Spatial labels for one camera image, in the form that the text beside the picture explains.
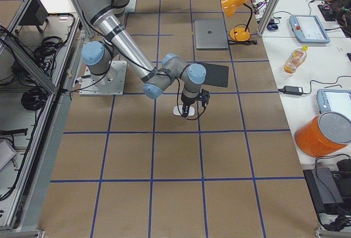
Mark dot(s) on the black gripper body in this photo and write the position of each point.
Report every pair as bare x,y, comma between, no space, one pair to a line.
188,102

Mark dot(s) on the white computer mouse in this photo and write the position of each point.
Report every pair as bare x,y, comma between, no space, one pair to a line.
178,111

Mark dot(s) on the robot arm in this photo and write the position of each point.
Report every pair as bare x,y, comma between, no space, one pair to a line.
101,14

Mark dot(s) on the black mousepad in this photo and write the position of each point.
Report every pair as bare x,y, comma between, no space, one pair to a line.
216,75

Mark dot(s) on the silver apple laptop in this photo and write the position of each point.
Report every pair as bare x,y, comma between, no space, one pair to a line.
210,34

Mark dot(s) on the black power adapter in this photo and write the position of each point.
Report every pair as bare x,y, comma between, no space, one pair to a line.
291,90

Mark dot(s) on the yellow oil bottle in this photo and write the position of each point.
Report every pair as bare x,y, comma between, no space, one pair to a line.
296,58

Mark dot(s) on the blue teach pendant far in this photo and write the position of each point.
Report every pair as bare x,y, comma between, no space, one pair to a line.
308,29

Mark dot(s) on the blue teach pendant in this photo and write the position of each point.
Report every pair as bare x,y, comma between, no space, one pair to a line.
308,29
335,100

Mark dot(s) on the orange cylindrical bin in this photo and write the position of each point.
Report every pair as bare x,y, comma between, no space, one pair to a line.
324,134

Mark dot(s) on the blue teach pendant near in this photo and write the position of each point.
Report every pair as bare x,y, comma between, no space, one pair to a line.
335,100

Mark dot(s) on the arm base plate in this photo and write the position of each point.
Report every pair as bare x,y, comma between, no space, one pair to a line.
111,84
131,6

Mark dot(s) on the aluminium frame post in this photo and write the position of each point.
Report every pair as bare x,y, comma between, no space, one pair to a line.
266,17

